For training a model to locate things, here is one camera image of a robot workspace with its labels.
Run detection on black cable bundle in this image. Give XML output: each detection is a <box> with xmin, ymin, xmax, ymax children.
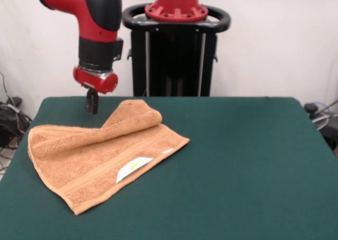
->
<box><xmin>0</xmin><ymin>71</ymin><xmax>34</xmax><ymax>156</ymax></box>

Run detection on dark green table cloth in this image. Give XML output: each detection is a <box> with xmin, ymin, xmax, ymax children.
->
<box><xmin>0</xmin><ymin>96</ymin><xmax>338</xmax><ymax>240</ymax></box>

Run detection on black power brick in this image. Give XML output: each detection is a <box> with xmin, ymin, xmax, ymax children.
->
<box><xmin>7</xmin><ymin>96</ymin><xmax>23</xmax><ymax>107</ymax></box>

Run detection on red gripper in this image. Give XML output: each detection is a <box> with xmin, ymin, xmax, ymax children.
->
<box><xmin>72</xmin><ymin>65</ymin><xmax>119</xmax><ymax>116</ymax></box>

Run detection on grey round stand foot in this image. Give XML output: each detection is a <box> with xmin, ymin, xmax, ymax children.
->
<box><xmin>311</xmin><ymin>112</ymin><xmax>330</xmax><ymax>130</ymax></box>

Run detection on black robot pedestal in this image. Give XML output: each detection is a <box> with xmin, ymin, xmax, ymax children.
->
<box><xmin>121</xmin><ymin>3</ymin><xmax>232</xmax><ymax>97</ymax></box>

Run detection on tan terry towel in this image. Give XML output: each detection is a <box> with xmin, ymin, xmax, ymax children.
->
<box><xmin>27</xmin><ymin>99</ymin><xmax>191</xmax><ymax>216</ymax></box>

